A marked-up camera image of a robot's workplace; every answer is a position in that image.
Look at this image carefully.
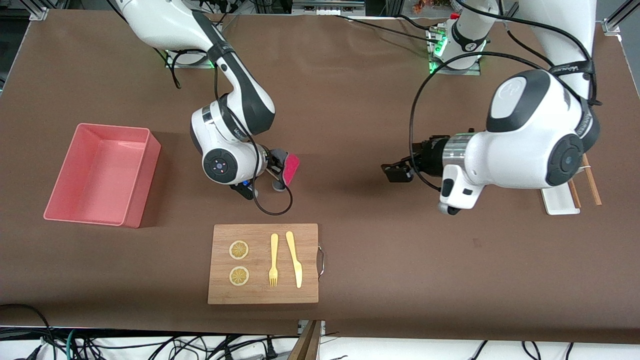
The yellow plastic fork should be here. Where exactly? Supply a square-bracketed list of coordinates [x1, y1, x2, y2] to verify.
[268, 233, 279, 288]

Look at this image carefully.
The teal cable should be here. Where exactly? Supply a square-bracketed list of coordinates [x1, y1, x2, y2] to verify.
[65, 328, 82, 360]

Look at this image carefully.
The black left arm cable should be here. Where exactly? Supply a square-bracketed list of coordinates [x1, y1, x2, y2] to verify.
[408, 0, 603, 193]

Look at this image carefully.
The aluminium frame rail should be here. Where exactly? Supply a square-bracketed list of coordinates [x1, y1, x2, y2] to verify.
[292, 0, 366, 16]

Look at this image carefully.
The brown table cover mat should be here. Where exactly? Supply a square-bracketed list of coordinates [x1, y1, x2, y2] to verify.
[0, 10, 640, 346]

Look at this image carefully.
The pink cloth with grey edge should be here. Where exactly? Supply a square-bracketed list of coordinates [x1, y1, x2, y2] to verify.
[272, 148, 301, 187]

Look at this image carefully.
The wooden cutting board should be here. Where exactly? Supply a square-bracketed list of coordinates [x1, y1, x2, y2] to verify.
[207, 223, 326, 305]

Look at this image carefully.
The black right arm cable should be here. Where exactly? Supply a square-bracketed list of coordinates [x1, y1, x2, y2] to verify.
[167, 47, 294, 217]

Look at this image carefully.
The pink plastic bin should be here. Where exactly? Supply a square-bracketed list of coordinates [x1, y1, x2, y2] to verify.
[43, 123, 162, 229]

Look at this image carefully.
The white rack base tray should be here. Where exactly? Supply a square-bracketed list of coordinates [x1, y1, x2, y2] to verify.
[540, 187, 581, 216]

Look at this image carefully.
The thick black cable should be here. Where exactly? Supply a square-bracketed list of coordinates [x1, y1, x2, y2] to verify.
[0, 303, 56, 360]

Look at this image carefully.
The wooden beam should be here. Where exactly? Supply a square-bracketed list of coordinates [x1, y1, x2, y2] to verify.
[287, 320, 323, 360]

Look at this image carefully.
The yellow plastic knife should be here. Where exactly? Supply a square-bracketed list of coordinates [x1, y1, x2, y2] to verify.
[285, 231, 303, 289]

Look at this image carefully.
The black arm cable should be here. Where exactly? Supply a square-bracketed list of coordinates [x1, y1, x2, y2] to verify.
[408, 0, 603, 193]
[167, 47, 294, 217]

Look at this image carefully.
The thin black table cable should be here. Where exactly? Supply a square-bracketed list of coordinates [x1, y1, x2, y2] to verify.
[334, 14, 437, 45]

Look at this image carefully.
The silver metal bracket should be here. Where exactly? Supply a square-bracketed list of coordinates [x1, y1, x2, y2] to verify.
[297, 320, 327, 337]

